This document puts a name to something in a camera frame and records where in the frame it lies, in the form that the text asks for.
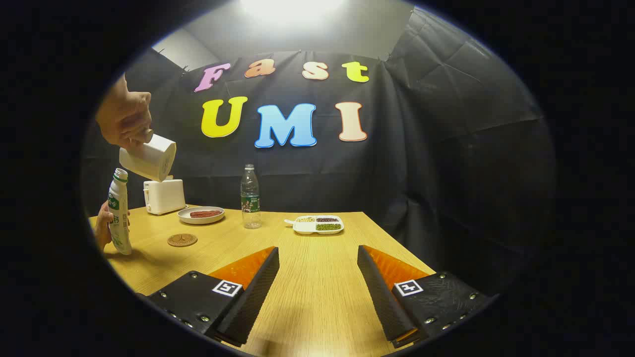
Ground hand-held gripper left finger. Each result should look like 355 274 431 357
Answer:
136 246 280 348

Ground white cup with wooden handle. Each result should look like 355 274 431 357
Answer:
119 129 177 182

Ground clear plastic water bottle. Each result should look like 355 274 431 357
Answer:
241 164 262 230

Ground round white plate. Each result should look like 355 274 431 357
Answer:
178 206 225 225

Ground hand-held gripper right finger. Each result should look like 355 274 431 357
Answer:
357 245 499 349

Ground white toaster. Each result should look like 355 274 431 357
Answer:
143 175 188 216

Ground wooden table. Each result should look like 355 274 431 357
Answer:
88 204 437 357

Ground white juice bottle green band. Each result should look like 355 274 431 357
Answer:
108 168 133 256

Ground white divided tray of beans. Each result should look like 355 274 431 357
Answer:
284 215 345 235

